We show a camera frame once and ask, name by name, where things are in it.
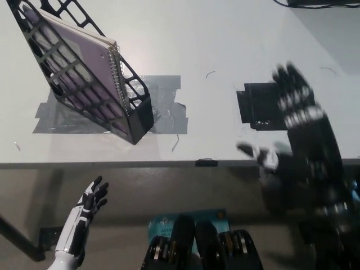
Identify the black floor bracket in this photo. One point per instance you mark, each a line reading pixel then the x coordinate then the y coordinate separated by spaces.
pixel 49 237

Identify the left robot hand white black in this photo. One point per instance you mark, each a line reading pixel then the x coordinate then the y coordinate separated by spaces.
pixel 76 222

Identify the black table leg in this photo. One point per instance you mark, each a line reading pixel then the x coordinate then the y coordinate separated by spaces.
pixel 19 239

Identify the black tape patch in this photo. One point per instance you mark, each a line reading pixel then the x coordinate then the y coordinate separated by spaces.
pixel 258 107

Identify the grey duct tape patch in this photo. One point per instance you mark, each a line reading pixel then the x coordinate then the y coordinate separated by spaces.
pixel 168 112

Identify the purple spiral notebook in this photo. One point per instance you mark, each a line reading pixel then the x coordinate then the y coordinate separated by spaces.
pixel 84 47

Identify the black lattice file shelf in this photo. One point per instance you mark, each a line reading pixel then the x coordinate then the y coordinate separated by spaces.
pixel 140 118

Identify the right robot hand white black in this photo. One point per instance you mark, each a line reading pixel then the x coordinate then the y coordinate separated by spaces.
pixel 306 157

